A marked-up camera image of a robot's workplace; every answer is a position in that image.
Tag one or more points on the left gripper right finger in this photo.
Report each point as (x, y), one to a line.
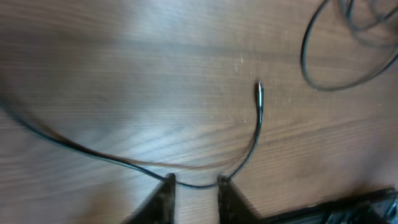
(233, 206)

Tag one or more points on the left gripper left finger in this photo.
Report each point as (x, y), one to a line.
(159, 206)

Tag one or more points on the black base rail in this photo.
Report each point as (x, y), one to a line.
(377, 207)

